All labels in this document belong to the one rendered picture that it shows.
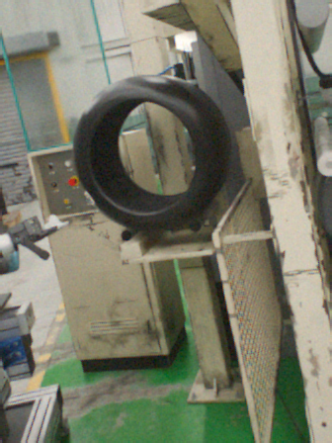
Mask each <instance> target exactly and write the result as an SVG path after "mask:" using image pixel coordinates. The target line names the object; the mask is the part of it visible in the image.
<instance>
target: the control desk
mask: <svg viewBox="0 0 332 443"><path fill-rule="evenodd" d="M119 153H120V158H121V159H122V162H123V165H124V168H125V171H126V173H127V174H128V175H129V177H130V178H131V179H132V180H133V181H134V182H136V183H137V185H138V186H140V187H141V188H143V189H145V190H146V191H149V192H152V193H156V194H159V192H158V187H157V181H156V177H155V172H154V166H153V162H152V157H151V152H149V147H148V142H147V137H146V132H145V129H143V130H138V131H132V132H127V133H124V134H120V136H119ZM27 158H29V162H30V166H31V171H32V175H33V179H34V183H35V188H36V192H37V197H38V202H39V206H41V214H42V218H43V219H44V224H46V223H48V219H49V216H56V217H57V218H58V219H59V221H60V222H69V224H68V225H66V226H65V228H63V229H62V230H60V231H58V232H56V233H53V234H51V235H49V236H48V237H47V238H48V243H49V247H50V251H51V256H52V260H53V264H54V270H56V273H55V274H57V278H58V283H59V287H60V291H61V295H62V299H63V303H64V308H65V312H66V317H67V321H68V325H69V330H70V334H71V338H72V343H74V344H73V347H75V351H76V356H77V360H81V365H82V369H83V373H87V372H109V371H130V370H150V369H171V366H172V364H173V362H174V360H175V358H176V356H177V353H178V350H180V348H181V346H182V343H183V341H184V339H185V337H186V335H187V333H186V327H185V322H186V316H185V311H184V305H183V301H182V295H181V290H179V286H178V280H177V275H176V270H175V265H174V261H173V259H171V260H162V261H153V262H144V263H134V264H126V265H122V262H121V261H122V260H121V258H120V252H119V245H121V244H123V243H124V240H123V238H122V237H121V233H123V232H124V231H125V230H126V227H125V226H123V225H119V224H117V223H115V222H113V221H111V220H110V219H108V218H106V217H104V216H103V215H102V213H101V212H100V211H99V210H98V209H97V208H96V207H95V206H93V205H91V203H90V202H89V200H88V198H87V197H86V195H85V194H84V191H83V189H82V187H81V185H80V182H79V179H77V177H76V173H75V168H74V163H73V144H71V145H66V146H61V147H57V148H51V149H46V150H41V151H35V152H30V153H27Z"/></svg>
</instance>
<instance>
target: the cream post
mask: <svg viewBox="0 0 332 443"><path fill-rule="evenodd" d="M121 2H122V6H123V12H124V19H125V20H126V26H127V31H128V36H129V41H130V47H131V52H132V56H133V62H134V66H135V72H136V74H137V75H156V74H159V73H161V72H162V71H163V70H166V68H167V67H168V66H171V64H170V60H169V54H168V49H167V44H166V39H164V34H163V28H162V24H161V22H159V20H156V19H154V18H150V17H148V16H145V15H142V14H141V12H140V6H139V3H138V2H137V0H121ZM143 107H144V112H145V117H146V120H147V126H148V131H149V136H151V141H152V146H153V150H154V155H155V161H156V165H157V171H158V176H159V180H160V186H161V191H162V195H174V194H179V193H183V192H185V191H187V190H188V188H189V187H190V183H191V181H192V178H193V174H192V168H191V163H190V158H189V152H188V148H187V143H186V137H185V133H184V128H183V123H182V121H180V120H179V119H178V118H177V117H176V116H175V115H173V114H172V113H171V112H169V111H168V109H166V108H163V107H161V106H159V105H156V104H153V103H148V102H145V103H143ZM209 257H210V255H208V254H207V255H199V256H189V258H181V259H176V260H177V265H178V269H179V275H181V276H179V277H181V280H182V285H183V290H184V295H185V299H186V302H187V308H188V314H189V320H190V325H191V330H192V335H194V338H195V344H196V350H197V354H198V360H199V365H200V370H201V375H202V381H203V385H205V390H213V379H216V380H217V383H218V389H219V390H224V389H231V386H232V382H233V381H232V375H231V371H229V370H231V369H233V366H232V360H231V357H230V356H229V351H228V348H227V339H226V334H225V328H224V323H223V318H222V313H221V309H220V308H219V302H218V297H217V292H216V288H215V281H214V276H213V272H212V266H211V261H210V258H209Z"/></svg>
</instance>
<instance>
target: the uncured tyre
mask: <svg viewBox="0 0 332 443"><path fill-rule="evenodd" d="M145 102H148V103H153V104H156V105H159V106H161V107H163V108H166V109H168V111H169V112H171V113H172V114H173V115H175V116H176V117H177V118H178V119H179V120H180V121H182V123H183V124H184V126H185V128H186V129H187V131H188V133H189V135H190V137H191V139H192V143H193V146H194V151H195V170H194V175H193V178H192V181H191V183H190V187H189V188H188V190H187V191H185V192H183V193H179V194H174V195H160V194H156V193H152V192H149V191H146V190H145V189H143V188H141V187H140V186H138V185H137V183H136V182H134V181H133V180H132V179H131V178H130V177H129V175H128V174H127V173H126V171H125V167H124V165H123V162H122V159H121V158H120V153H119V136H120V133H121V132H122V128H123V126H124V123H125V120H126V118H127V117H128V116H129V114H130V113H131V112H132V110H133V109H135V108H137V107H138V106H140V105H141V104H143V103H145ZM231 155H232V147H231V137H230V132H229V129H228V124H227V122H226V119H225V118H224V117H223V115H222V113H221V112H220V109H219V107H218V106H217V105H216V103H215V102H214V101H213V100H212V98H211V97H210V96H209V95H208V94H206V93H205V92H204V91H203V90H202V89H200V88H199V87H197V86H194V85H193V84H191V82H189V81H187V80H184V79H181V78H177V77H173V76H166V75H135V76H131V77H127V78H124V79H120V80H118V81H116V82H114V83H112V85H110V86H107V87H106V88H105V89H103V90H102V91H101V92H100V93H98V94H97V95H96V96H95V97H93V100H92V101H91V102H90V103H89V104H88V105H87V107H86V108H85V110H84V111H83V114H82V116H81V118H80V120H78V123H77V126H76V130H75V134H74V139H73V163H74V168H75V173H76V177H77V179H79V182H80V185H81V187H82V189H83V191H84V193H85V191H86V192H87V193H88V194H89V196H90V197H91V198H93V201H94V202H95V205H94V206H95V207H96V208H97V209H98V210H99V211H100V212H101V213H102V215H103V216H104V217H106V218H108V219H110V220H111V221H113V222H115V223H117V224H119V225H123V226H125V227H128V229H131V230H137V231H143V232H159V231H166V230H172V228H175V227H178V226H180V225H184V224H186V223H188V222H190V221H192V220H193V219H194V218H197V217H198V216H199V215H200V213H201V212H202V211H203V210H204V209H205V208H206V207H207V206H208V205H209V203H211V202H212V201H213V200H214V197H215V196H216V195H217V194H218V192H219V191H220V189H221V188H222V186H223V183H224V181H226V178H227V176H228V173H229V168H230V164H231Z"/></svg>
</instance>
